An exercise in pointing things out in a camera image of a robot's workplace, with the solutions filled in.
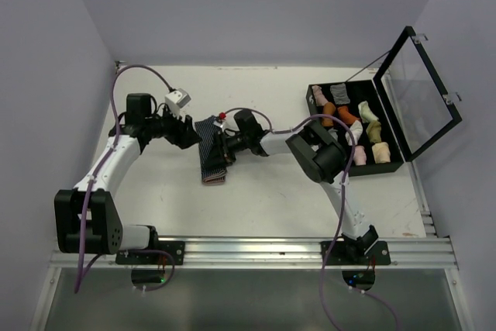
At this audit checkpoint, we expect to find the olive rolled sock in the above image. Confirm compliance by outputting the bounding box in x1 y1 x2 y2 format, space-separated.
366 121 382 144

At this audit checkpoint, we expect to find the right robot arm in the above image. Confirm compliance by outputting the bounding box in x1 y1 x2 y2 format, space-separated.
204 109 378 264

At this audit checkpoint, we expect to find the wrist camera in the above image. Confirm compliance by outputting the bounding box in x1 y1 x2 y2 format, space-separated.
164 89 191 118
214 112 232 131

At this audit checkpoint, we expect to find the aluminium rail frame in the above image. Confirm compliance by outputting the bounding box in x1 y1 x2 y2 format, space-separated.
31 237 475 330

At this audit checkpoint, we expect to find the black storage box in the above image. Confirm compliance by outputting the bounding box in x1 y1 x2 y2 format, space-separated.
305 80 403 177

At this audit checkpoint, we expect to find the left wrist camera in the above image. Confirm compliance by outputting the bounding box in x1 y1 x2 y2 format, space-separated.
164 89 191 118

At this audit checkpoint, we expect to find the pale green rolled sock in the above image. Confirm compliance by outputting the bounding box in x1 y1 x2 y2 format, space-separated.
358 101 379 123

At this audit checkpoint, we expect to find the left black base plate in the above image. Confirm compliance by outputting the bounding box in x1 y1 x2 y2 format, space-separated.
115 240 186 266

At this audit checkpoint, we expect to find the glass box lid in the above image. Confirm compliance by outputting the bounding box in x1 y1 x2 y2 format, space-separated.
373 26 462 162

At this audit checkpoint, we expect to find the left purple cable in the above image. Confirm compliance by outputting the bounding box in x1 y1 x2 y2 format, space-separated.
74 64 175 294

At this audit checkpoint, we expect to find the striped blue cloth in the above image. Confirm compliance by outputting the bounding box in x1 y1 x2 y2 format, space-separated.
195 116 227 186

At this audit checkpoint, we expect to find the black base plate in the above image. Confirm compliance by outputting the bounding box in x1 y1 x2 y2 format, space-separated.
115 240 186 266
325 237 391 266

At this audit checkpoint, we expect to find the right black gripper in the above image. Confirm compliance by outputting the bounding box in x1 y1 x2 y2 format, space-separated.
204 129 250 169

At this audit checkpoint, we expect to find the orange rolled sock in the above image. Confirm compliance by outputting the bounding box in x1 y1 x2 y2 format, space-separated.
337 105 360 126

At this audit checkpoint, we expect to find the light pink rolled sock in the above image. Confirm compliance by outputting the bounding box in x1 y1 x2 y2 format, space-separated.
353 146 367 166

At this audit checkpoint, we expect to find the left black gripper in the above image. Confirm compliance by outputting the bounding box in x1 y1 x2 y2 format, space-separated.
145 103 201 149

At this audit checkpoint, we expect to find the brown rolled sock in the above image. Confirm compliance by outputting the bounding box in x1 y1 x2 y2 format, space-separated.
320 102 336 128

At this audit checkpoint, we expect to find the grey striped rolled sock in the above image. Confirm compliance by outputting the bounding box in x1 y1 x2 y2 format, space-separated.
329 83 350 106

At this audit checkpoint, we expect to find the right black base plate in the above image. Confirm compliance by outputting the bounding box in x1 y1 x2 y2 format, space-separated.
325 237 391 266

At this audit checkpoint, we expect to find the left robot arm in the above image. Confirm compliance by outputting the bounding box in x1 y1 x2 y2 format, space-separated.
54 89 201 264

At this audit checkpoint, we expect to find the cream rolled sock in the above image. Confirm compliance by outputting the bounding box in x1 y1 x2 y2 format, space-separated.
372 142 391 164

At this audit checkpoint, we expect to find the white rolled sock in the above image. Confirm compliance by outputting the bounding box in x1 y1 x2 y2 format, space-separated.
345 120 363 146

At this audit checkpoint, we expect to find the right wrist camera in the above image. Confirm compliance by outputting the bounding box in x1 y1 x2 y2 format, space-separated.
214 112 232 131

